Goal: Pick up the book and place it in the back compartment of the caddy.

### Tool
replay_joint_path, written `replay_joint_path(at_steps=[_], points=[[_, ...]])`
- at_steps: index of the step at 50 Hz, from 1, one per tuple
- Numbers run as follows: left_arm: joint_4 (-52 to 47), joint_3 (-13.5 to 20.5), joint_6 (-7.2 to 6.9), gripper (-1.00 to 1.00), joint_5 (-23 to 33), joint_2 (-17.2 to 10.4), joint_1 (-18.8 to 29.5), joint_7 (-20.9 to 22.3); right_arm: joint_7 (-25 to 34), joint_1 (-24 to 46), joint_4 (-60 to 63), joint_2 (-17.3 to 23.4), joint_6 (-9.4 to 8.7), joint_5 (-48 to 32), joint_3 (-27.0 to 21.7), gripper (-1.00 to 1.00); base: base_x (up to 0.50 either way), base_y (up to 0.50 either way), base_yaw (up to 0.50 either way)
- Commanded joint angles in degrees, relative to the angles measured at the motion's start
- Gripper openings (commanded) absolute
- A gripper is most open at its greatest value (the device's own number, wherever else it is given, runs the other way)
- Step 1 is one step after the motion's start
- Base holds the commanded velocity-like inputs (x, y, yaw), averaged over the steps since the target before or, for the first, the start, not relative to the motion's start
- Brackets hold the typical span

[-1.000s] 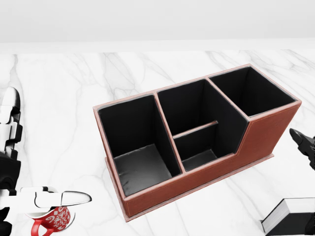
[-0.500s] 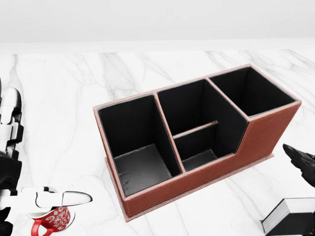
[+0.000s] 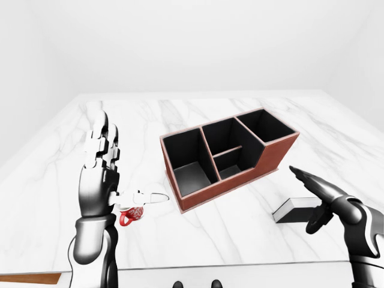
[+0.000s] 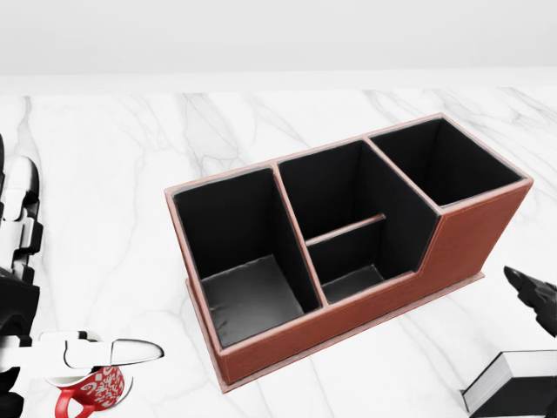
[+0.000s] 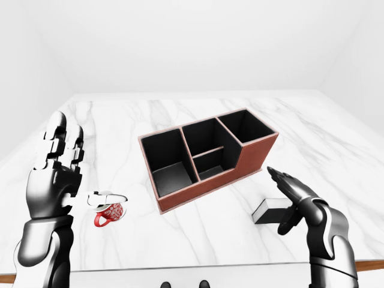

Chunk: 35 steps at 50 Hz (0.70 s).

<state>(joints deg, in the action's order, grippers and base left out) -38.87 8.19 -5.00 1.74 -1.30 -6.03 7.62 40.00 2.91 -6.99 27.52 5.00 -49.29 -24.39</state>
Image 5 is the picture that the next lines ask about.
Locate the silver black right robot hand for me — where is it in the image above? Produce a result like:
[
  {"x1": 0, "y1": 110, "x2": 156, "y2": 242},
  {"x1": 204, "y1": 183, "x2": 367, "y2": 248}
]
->
[{"x1": 266, "y1": 166, "x2": 331, "y2": 236}]

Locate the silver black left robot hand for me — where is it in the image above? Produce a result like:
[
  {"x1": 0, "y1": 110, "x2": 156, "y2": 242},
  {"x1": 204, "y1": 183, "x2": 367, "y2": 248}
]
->
[{"x1": 26, "y1": 111, "x2": 128, "y2": 223}]

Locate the black book with white pages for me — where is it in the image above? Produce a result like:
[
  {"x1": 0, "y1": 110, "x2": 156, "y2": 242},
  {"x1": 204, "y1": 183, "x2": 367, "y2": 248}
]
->
[{"x1": 251, "y1": 197, "x2": 293, "y2": 225}]

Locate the red-brown desk caddy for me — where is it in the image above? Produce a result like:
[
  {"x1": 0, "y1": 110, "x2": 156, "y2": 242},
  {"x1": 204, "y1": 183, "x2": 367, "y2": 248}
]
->
[{"x1": 137, "y1": 107, "x2": 280, "y2": 215}]

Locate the red patterned mug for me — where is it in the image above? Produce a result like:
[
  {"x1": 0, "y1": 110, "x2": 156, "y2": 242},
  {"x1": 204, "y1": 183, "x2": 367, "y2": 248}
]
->
[{"x1": 94, "y1": 202, "x2": 125, "y2": 228}]

